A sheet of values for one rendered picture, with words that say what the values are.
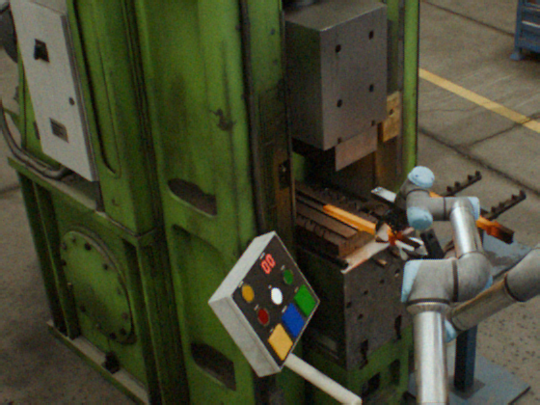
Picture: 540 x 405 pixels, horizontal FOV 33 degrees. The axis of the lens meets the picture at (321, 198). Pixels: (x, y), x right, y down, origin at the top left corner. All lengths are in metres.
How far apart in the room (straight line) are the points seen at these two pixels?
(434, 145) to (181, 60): 3.10
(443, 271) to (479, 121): 3.71
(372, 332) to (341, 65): 1.07
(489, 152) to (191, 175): 2.95
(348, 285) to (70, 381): 1.57
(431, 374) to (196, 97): 1.17
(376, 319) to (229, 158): 0.92
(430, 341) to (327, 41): 0.94
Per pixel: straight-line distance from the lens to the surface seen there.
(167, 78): 3.01
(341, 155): 2.92
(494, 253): 3.56
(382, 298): 3.31
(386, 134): 3.27
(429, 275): 2.42
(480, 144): 5.81
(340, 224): 3.17
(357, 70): 2.85
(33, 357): 4.39
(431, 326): 2.41
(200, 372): 3.61
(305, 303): 2.78
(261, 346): 2.59
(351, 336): 3.26
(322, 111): 2.79
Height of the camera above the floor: 2.72
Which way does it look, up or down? 31 degrees down
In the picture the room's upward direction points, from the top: 2 degrees counter-clockwise
